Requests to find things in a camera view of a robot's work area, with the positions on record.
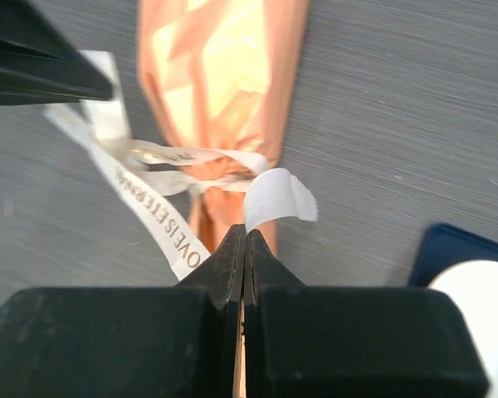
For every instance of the left white bowl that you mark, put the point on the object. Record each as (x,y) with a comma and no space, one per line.
(473,287)

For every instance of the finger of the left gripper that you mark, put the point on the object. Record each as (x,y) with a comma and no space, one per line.
(38,65)

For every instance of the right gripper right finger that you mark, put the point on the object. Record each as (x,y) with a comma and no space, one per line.
(324,341)

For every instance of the dark blue mat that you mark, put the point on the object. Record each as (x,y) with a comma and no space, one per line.
(444,245)

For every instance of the orange beige wrapping paper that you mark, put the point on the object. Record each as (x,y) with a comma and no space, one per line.
(220,74)

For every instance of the cream ribbon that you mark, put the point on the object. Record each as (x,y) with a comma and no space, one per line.
(145,174)

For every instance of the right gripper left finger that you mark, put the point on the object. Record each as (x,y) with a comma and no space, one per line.
(177,341)

